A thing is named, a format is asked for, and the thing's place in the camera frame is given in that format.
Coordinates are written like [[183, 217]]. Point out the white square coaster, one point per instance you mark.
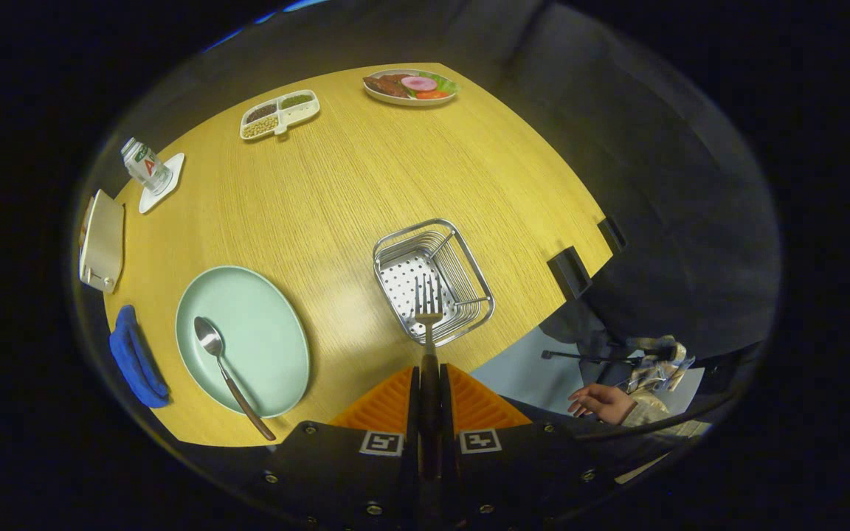
[[175, 166]]

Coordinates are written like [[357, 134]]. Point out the black metal stand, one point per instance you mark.
[[580, 358]]

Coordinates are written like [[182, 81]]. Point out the pale green plate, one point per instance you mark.
[[263, 332]]

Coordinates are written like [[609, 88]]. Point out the white toaster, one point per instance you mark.
[[104, 243]]

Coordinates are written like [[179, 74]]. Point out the white divided dish with beans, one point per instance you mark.
[[299, 112]]

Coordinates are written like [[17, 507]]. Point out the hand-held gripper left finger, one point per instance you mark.
[[366, 479]]

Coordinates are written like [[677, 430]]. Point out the small clear drink bottle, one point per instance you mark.
[[146, 166]]

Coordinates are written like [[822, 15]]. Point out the plaid cloth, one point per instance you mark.
[[661, 361]]

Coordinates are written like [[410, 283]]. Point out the person's beige clothing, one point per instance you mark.
[[643, 470]]

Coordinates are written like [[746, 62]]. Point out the brown bread slice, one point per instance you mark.
[[85, 227]]

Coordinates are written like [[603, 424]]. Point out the white plate with food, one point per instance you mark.
[[403, 87]]

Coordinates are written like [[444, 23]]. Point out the black table clamp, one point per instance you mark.
[[569, 273], [612, 234]]

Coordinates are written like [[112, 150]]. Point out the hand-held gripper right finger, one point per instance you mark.
[[499, 479]]

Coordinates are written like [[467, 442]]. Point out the blue cloth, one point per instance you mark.
[[133, 361]]

